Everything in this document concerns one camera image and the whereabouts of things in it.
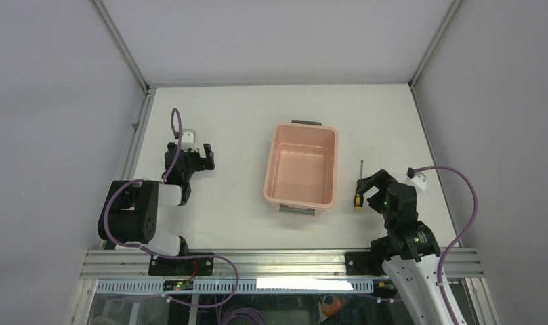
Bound yellow black handled screwdriver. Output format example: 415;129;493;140
354;159;364;210

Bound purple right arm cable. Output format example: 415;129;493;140
413;165;479;325

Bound aluminium left frame rail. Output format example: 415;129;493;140
119;87;157;179

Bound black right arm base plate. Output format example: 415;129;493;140
344;251;385;276

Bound grey slotted cable duct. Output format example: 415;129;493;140
96;278;374;295

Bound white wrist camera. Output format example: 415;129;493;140
404;168;427;192
180;129;198;152

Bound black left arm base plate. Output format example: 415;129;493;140
148;253;214;277

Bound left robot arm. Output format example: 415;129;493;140
98;142;215;257

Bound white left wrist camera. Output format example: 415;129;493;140
180;129;198;152

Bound pink plastic bin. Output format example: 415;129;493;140
263;120;339;215

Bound aluminium front rail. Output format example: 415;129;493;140
79;248;484;281

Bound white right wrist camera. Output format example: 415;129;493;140
404;168;427;192

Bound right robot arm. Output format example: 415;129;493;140
345;169;466;324

